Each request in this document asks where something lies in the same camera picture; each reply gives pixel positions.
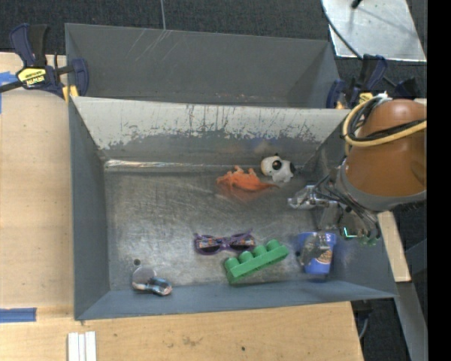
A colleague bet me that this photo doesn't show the orange toy lizard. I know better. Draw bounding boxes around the orange toy lizard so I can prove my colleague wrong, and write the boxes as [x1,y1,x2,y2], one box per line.
[215,165,280,199]

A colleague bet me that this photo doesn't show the green toy building block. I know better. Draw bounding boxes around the green toy building block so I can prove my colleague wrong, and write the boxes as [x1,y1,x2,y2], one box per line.
[222,238,291,286]

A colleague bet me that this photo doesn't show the white and black toy animal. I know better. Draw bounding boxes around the white and black toy animal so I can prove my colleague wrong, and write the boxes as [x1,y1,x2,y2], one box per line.
[260,153,298,184]

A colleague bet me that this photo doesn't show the grey metal bin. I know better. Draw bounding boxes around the grey metal bin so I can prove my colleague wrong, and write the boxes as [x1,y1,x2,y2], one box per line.
[63,23,400,321]

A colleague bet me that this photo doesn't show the blue printed cup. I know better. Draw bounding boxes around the blue printed cup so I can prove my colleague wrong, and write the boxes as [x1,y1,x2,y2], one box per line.
[296,231,338,277]

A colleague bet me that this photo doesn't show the purple sunglasses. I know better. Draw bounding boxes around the purple sunglasses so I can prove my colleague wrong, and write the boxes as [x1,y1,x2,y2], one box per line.
[192,229,257,256]

